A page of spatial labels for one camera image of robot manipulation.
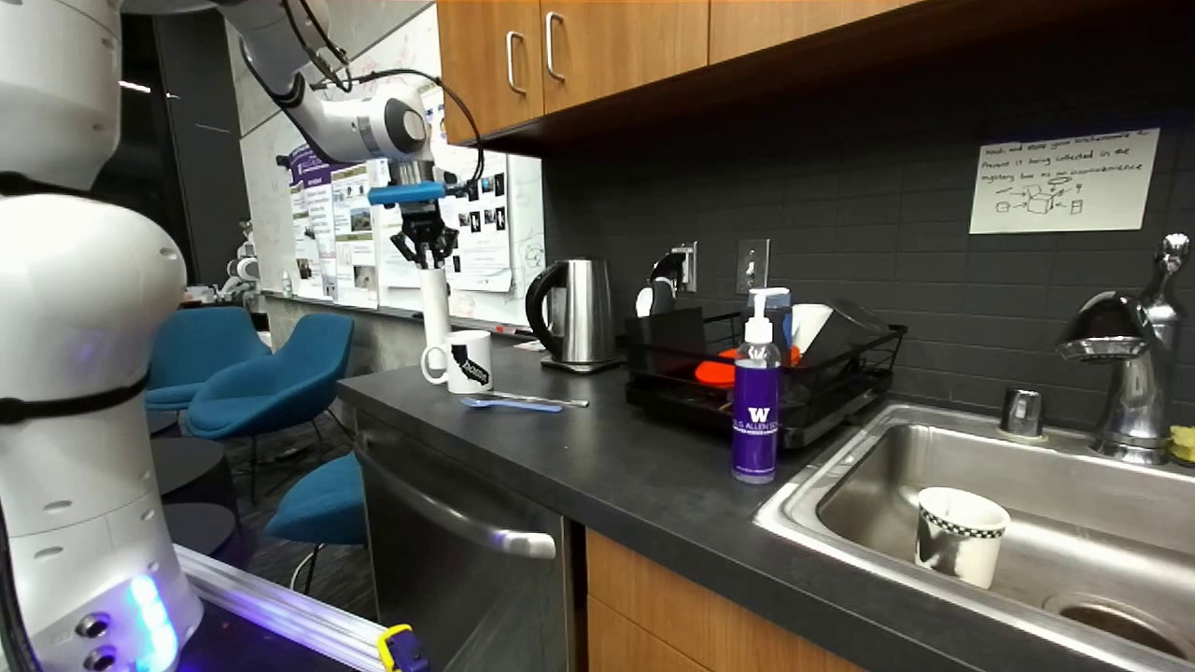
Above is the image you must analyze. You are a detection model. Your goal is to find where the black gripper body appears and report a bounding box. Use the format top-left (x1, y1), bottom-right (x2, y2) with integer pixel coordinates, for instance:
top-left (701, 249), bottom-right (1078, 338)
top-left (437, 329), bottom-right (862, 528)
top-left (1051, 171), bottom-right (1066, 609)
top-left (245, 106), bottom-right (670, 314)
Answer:
top-left (389, 201), bottom-right (463, 249)

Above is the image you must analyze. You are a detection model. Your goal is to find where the robot base platform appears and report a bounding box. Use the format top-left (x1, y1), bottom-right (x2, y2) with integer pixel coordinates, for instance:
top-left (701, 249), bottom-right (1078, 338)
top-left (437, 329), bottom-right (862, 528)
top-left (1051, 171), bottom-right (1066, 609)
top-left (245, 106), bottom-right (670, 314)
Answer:
top-left (171, 541), bottom-right (433, 672)

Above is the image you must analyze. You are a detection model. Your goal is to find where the white poster with photos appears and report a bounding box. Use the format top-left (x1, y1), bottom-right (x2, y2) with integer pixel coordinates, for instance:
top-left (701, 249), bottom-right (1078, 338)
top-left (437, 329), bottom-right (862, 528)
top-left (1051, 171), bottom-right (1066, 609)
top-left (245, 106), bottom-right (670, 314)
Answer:
top-left (370, 86), bottom-right (521, 300)

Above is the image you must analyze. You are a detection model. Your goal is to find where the whiteboard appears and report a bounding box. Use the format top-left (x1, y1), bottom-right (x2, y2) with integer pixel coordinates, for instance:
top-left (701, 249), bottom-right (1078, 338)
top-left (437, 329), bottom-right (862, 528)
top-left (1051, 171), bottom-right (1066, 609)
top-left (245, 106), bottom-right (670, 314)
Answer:
top-left (234, 24), bottom-right (553, 334)

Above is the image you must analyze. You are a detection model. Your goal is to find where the poster with purple header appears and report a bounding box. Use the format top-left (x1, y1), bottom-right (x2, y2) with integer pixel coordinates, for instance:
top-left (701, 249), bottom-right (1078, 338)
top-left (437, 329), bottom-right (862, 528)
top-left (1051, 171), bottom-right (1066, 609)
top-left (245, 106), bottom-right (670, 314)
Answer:
top-left (275, 144), bottom-right (384, 309)

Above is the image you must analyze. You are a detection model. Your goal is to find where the white mug black print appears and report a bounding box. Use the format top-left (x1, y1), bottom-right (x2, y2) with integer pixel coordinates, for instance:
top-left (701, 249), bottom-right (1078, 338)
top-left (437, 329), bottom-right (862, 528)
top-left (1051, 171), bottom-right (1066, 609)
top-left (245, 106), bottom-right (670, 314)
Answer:
top-left (417, 325), bottom-right (499, 400)

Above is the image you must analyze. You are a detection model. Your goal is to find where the steel electric kettle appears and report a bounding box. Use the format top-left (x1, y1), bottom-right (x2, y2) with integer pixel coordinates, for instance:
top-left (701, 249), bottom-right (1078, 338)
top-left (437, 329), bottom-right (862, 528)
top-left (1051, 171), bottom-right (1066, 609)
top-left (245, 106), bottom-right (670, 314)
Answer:
top-left (522, 253), bottom-right (624, 376)

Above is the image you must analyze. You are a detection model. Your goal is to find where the orange plastic dish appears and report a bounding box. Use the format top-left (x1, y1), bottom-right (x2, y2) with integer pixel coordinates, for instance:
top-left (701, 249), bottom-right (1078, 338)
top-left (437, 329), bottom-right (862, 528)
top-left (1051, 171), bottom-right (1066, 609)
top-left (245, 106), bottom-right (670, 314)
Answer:
top-left (692, 353), bottom-right (740, 396)

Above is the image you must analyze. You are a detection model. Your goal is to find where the stainless steel dishwasher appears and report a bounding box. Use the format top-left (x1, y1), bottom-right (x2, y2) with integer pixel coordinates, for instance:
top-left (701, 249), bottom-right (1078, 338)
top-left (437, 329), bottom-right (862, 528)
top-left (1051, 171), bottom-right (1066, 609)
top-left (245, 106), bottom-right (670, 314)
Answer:
top-left (350, 415), bottom-right (579, 672)

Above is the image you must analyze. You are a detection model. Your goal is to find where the blue dish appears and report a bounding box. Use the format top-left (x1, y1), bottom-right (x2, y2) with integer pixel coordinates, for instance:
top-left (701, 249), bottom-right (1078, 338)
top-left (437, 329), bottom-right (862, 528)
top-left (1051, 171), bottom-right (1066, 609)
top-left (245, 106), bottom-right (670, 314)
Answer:
top-left (746, 284), bottom-right (796, 358)

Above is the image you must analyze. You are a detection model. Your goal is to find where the purple soap pump bottle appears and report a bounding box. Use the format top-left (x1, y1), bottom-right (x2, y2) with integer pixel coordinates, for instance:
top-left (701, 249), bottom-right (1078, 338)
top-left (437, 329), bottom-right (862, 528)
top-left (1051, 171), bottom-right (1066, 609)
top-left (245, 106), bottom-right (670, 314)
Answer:
top-left (730, 289), bottom-right (788, 487)

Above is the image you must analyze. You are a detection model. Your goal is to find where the white dish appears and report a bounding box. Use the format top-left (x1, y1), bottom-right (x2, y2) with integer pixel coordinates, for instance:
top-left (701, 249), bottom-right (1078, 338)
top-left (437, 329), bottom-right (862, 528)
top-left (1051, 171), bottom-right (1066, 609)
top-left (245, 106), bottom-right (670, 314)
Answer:
top-left (784, 300), bottom-right (836, 363)

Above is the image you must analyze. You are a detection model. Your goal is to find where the wooden lower cabinet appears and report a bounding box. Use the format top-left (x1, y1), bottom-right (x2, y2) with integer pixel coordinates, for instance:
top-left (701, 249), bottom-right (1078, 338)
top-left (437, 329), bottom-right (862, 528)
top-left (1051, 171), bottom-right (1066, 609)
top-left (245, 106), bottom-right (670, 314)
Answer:
top-left (579, 528), bottom-right (874, 672)

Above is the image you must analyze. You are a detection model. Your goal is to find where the white mug checkered rim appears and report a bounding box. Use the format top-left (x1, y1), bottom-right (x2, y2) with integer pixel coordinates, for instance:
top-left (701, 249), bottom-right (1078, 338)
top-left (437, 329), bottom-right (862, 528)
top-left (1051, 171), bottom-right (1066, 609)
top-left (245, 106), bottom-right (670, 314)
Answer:
top-left (913, 481), bottom-right (1017, 595)

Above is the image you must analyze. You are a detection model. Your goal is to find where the small metal sink knob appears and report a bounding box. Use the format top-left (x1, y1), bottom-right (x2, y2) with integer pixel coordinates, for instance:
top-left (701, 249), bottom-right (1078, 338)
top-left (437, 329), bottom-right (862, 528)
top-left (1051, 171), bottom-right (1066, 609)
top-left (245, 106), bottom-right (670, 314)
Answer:
top-left (1002, 385), bottom-right (1051, 441)

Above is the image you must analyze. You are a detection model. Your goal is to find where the white handwritten note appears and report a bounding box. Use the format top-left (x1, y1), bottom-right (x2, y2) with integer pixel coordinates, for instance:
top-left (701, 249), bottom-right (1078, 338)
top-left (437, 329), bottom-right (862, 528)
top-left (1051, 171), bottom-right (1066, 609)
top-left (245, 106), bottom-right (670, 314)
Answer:
top-left (966, 122), bottom-right (1164, 238)

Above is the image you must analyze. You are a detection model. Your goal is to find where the stainless steel sink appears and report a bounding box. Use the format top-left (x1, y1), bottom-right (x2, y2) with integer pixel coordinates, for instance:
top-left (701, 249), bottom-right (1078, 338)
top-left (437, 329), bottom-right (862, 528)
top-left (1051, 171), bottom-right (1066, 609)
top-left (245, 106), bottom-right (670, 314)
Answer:
top-left (756, 400), bottom-right (1195, 672)

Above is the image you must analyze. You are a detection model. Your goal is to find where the chrome faucet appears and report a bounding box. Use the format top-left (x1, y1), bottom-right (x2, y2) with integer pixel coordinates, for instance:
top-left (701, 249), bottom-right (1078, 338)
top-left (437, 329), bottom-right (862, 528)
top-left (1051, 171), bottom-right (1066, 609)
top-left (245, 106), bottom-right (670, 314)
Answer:
top-left (1056, 228), bottom-right (1195, 468)

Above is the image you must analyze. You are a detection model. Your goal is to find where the yellow sponge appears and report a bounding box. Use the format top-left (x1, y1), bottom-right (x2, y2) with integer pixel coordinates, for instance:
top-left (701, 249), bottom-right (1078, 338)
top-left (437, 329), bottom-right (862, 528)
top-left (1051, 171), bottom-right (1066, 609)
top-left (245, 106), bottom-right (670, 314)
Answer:
top-left (1162, 424), bottom-right (1195, 471)

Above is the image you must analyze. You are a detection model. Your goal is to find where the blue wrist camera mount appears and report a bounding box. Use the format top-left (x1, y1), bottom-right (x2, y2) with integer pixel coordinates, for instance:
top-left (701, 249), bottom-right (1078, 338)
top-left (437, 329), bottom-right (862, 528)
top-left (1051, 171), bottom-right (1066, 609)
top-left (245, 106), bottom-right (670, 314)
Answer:
top-left (366, 178), bottom-right (448, 212)

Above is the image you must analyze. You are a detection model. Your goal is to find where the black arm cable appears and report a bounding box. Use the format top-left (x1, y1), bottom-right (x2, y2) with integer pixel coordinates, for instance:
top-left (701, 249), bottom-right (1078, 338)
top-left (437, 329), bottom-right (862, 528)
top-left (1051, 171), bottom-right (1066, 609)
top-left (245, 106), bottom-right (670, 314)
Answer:
top-left (275, 0), bottom-right (488, 193)

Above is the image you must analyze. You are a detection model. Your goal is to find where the metal cabinet handle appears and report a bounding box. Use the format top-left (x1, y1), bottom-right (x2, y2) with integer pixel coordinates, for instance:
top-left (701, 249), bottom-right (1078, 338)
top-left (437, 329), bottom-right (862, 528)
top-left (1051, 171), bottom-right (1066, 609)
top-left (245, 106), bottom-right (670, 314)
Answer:
top-left (541, 8), bottom-right (573, 86)
top-left (499, 28), bottom-right (531, 100)

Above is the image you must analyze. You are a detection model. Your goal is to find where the white wall outlet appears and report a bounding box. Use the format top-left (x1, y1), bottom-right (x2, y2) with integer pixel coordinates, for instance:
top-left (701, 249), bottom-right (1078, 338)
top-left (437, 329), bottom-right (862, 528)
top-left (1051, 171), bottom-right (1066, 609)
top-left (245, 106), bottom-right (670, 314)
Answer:
top-left (735, 234), bottom-right (776, 297)
top-left (670, 238), bottom-right (701, 297)

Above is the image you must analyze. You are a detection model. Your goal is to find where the metal dishwasher handle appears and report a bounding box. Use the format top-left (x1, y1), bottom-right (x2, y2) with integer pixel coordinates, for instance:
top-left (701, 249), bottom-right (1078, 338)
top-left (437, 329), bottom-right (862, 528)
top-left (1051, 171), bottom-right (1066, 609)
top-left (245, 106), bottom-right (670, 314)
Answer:
top-left (355, 448), bottom-right (560, 564)

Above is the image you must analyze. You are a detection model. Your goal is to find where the black wire dish rack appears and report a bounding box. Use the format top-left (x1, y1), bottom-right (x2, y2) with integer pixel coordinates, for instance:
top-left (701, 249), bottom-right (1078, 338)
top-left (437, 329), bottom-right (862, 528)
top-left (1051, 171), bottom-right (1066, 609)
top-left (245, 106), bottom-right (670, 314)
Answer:
top-left (620, 297), bottom-right (913, 456)

